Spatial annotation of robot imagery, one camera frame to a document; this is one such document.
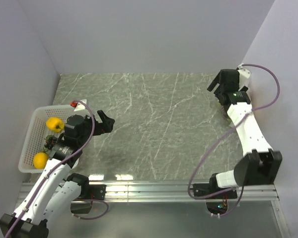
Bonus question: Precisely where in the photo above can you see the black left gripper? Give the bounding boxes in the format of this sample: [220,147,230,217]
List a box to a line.
[78,110,114,146]

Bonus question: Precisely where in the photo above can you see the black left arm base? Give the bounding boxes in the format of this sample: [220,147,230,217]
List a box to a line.
[70,184,109,215]

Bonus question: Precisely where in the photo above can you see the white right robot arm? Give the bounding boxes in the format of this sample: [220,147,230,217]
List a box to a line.
[207,69,282,198]

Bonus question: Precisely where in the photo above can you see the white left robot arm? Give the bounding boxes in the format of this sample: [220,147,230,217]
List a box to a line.
[0,110,115,238]

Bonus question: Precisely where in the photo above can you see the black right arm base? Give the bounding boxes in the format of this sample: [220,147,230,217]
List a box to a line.
[191,183,237,217]

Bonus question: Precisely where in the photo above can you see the yellow bell pepper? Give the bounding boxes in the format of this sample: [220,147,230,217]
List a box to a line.
[46,117,65,133]

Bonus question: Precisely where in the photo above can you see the dark grape bunch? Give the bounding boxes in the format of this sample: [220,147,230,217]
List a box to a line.
[44,135,58,151]

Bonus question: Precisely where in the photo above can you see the yellow lemon in basket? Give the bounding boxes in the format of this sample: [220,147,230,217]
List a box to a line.
[33,152,49,169]

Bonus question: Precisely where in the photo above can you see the white plastic basket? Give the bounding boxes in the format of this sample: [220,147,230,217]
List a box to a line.
[18,105,74,174]

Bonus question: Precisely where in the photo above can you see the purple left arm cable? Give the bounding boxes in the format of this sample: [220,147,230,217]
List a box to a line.
[3,100,109,238]

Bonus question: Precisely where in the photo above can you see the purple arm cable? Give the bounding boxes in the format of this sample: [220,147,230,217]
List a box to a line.
[3,100,109,238]
[187,63,281,217]

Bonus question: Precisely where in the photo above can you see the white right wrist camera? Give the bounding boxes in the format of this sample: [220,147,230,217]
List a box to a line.
[236,63,251,88]

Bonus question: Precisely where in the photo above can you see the aluminium mounting rail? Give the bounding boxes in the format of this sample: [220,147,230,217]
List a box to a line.
[17,180,280,203]

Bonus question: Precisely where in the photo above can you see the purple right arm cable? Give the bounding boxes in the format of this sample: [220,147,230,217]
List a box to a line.
[187,63,281,217]

